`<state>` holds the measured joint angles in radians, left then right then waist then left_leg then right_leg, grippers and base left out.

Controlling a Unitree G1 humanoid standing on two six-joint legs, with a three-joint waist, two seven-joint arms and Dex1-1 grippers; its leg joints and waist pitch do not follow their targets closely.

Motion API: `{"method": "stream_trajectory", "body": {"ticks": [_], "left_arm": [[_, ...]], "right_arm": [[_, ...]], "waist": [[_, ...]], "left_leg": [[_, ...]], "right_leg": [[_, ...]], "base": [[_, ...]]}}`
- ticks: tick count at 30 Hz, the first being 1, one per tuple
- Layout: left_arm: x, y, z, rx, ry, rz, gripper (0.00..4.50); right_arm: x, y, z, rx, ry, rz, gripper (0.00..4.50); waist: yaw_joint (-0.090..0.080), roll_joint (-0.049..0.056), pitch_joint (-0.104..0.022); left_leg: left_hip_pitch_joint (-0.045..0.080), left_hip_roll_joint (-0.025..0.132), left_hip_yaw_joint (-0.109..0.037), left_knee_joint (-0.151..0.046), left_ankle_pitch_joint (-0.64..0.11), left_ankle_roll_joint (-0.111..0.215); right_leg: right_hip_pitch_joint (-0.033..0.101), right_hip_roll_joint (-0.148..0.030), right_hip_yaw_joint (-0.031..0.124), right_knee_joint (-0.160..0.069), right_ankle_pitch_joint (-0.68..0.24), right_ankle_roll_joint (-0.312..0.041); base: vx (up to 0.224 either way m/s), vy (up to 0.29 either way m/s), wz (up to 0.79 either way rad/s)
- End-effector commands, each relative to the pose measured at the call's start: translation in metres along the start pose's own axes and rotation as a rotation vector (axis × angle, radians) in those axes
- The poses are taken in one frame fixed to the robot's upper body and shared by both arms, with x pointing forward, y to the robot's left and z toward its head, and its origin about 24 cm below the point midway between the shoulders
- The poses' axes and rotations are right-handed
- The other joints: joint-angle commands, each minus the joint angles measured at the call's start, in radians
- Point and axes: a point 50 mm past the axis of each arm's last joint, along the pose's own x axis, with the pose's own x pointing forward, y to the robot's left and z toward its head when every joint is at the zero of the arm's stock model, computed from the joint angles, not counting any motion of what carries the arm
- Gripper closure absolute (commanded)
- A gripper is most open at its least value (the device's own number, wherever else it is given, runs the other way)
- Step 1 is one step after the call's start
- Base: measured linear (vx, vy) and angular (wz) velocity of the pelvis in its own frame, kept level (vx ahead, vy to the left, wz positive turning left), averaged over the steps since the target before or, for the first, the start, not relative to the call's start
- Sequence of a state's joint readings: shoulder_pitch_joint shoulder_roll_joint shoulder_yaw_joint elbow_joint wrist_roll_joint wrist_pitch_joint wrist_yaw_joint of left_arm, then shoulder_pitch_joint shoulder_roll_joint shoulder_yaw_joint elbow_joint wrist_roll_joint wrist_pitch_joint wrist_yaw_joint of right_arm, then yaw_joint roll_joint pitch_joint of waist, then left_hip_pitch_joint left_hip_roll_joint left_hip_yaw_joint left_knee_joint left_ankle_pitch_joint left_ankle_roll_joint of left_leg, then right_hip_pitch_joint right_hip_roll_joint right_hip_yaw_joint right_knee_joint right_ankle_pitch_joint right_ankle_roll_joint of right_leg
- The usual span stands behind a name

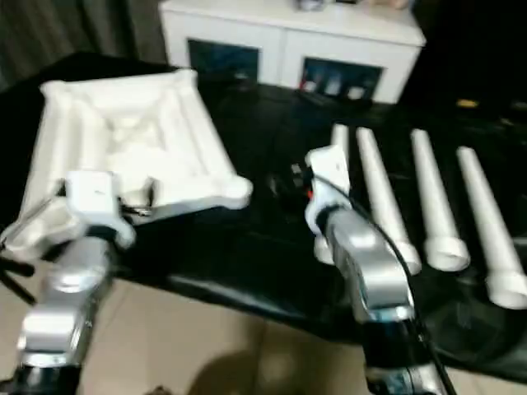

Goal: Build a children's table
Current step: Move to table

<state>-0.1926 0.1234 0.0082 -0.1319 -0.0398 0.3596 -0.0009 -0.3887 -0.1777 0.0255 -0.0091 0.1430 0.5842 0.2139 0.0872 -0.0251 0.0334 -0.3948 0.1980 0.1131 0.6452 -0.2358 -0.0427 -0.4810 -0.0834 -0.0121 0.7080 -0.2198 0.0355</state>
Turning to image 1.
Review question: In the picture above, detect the white plastic table top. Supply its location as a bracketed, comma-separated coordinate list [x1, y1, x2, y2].
[0, 68, 254, 258]

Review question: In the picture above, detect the white plastic table leg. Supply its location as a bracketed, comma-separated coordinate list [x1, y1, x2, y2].
[410, 129, 471, 272]
[356, 127, 423, 276]
[456, 146, 527, 310]
[315, 123, 351, 264]

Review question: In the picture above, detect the white cabinet with glass doors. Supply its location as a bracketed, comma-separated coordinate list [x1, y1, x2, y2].
[159, 0, 427, 104]

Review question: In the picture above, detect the grey curtain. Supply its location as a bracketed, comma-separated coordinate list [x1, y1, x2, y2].
[0, 0, 166, 91]

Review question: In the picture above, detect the black mat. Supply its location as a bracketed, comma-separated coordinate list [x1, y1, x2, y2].
[0, 51, 527, 371]

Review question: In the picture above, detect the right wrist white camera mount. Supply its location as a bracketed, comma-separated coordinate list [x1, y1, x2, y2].
[304, 143, 352, 239]

